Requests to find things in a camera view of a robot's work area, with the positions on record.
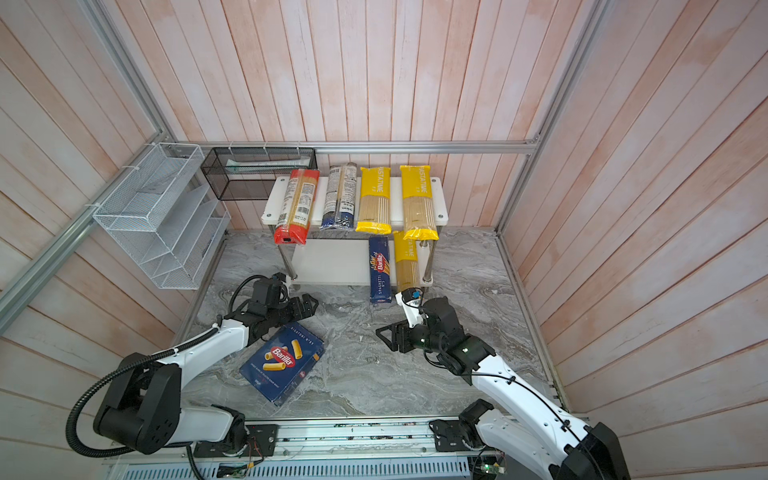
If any yellow Pastatime spaghetti bag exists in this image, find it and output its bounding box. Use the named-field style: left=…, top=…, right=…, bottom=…
left=356, top=167, right=392, bottom=235
left=393, top=231, right=421, bottom=292
left=400, top=165, right=439, bottom=241

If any blue-end spaghetti bag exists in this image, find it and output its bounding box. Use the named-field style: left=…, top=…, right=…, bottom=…
left=320, top=162, right=358, bottom=230

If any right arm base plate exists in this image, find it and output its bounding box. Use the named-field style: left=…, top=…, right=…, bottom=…
left=428, top=411, right=519, bottom=452

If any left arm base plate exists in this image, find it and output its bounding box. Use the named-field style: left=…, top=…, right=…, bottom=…
left=193, top=424, right=278, bottom=458

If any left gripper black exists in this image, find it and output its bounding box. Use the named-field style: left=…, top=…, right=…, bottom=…
left=267, top=293, right=320, bottom=327

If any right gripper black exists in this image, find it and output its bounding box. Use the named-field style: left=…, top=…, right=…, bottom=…
left=377, top=316, right=446, bottom=353

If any blue Barilla spaghetti box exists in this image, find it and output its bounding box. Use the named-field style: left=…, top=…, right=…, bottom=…
left=368, top=236, right=392, bottom=304

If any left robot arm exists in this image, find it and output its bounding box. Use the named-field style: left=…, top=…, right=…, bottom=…
left=65, top=273, right=319, bottom=458

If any white wire mesh organizer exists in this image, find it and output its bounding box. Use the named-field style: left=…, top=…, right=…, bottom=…
left=94, top=143, right=230, bottom=290

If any blue Barilla rigatoni box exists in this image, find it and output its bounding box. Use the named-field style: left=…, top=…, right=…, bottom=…
left=239, top=323, right=325, bottom=407

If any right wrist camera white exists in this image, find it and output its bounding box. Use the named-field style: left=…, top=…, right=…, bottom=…
left=396, top=287, right=423, bottom=328

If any red-end spaghetti bag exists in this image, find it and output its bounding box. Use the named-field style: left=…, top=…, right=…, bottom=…
left=273, top=169, right=320, bottom=245

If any black mesh basket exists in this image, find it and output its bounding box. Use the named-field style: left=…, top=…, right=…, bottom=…
left=201, top=146, right=318, bottom=201

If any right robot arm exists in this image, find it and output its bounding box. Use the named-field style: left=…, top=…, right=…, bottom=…
left=376, top=288, right=630, bottom=479

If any aluminium front rail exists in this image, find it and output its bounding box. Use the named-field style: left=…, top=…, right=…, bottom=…
left=103, top=417, right=515, bottom=479

